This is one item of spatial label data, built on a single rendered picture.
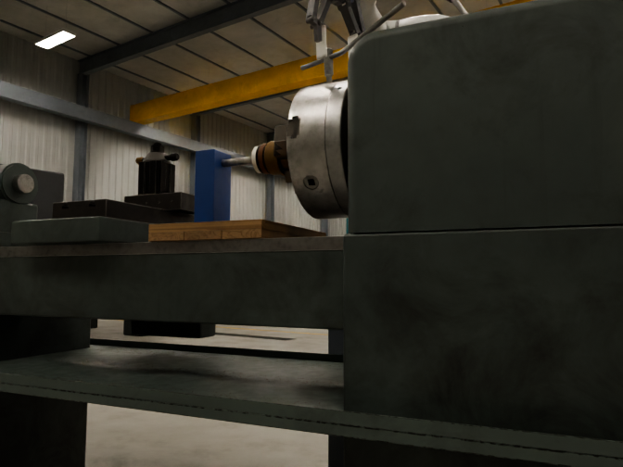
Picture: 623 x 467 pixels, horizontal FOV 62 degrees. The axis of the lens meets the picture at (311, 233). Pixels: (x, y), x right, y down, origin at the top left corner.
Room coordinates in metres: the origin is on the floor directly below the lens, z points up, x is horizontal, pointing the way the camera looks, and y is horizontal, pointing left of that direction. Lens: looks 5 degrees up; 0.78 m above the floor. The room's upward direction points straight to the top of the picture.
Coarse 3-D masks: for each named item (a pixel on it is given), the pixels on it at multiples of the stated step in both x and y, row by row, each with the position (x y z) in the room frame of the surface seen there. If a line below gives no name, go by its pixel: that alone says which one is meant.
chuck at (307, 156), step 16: (304, 96) 1.10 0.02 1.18; (320, 96) 1.08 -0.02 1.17; (304, 112) 1.08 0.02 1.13; (320, 112) 1.06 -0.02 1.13; (304, 128) 1.07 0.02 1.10; (320, 128) 1.05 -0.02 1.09; (288, 144) 1.08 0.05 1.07; (304, 144) 1.07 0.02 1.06; (320, 144) 1.05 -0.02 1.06; (288, 160) 1.09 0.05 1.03; (304, 160) 1.08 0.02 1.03; (320, 160) 1.06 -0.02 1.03; (304, 176) 1.09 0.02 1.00; (320, 176) 1.08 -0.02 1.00; (304, 192) 1.12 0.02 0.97; (320, 192) 1.10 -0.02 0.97; (304, 208) 1.16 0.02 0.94; (320, 208) 1.15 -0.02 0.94; (336, 208) 1.14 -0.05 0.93
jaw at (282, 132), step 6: (294, 120) 1.09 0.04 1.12; (276, 126) 1.12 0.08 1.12; (282, 126) 1.12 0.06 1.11; (288, 126) 1.09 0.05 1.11; (294, 126) 1.09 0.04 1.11; (276, 132) 1.12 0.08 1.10; (282, 132) 1.11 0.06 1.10; (288, 132) 1.09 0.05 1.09; (294, 132) 1.08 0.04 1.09; (276, 138) 1.12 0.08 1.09; (282, 138) 1.11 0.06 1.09; (276, 144) 1.13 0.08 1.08; (282, 144) 1.13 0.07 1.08; (276, 150) 1.17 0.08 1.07; (282, 150) 1.17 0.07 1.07; (276, 156) 1.20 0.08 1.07; (282, 156) 1.20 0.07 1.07
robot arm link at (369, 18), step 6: (360, 0) 1.40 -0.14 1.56; (366, 0) 1.39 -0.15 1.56; (372, 0) 1.39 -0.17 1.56; (366, 6) 1.41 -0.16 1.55; (372, 6) 1.42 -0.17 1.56; (366, 12) 1.44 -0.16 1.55; (372, 12) 1.45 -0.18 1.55; (378, 12) 1.49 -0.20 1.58; (366, 18) 1.46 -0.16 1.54; (372, 18) 1.47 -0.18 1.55; (378, 18) 1.49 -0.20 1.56; (366, 24) 1.49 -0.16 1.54; (372, 24) 1.49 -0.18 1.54; (384, 24) 1.53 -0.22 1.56; (378, 30) 1.52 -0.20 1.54
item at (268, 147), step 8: (264, 144) 1.26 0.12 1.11; (272, 144) 1.24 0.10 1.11; (256, 152) 1.25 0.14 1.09; (264, 152) 1.24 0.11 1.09; (272, 152) 1.23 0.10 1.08; (256, 160) 1.25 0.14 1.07; (264, 160) 1.25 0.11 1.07; (272, 160) 1.23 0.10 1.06; (280, 160) 1.24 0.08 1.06; (264, 168) 1.26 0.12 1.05; (272, 168) 1.24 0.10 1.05; (280, 168) 1.24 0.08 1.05; (288, 168) 1.25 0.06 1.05
